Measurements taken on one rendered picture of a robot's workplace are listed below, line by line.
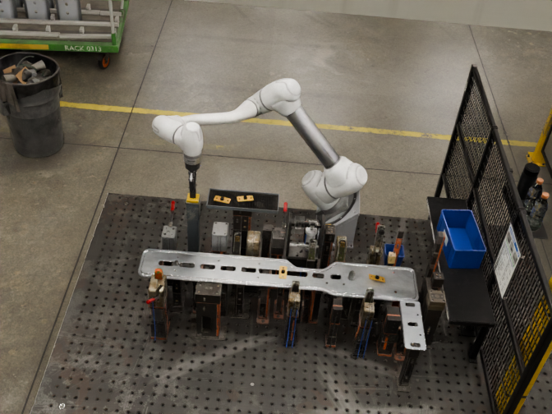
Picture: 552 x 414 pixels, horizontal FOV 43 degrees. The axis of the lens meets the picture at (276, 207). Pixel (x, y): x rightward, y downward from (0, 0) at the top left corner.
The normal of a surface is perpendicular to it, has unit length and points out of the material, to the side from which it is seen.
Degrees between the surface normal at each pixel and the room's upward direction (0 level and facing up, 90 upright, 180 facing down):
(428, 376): 0
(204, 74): 0
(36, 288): 0
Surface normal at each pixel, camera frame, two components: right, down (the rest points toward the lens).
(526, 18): -0.05, 0.66
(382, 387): 0.07, -0.75
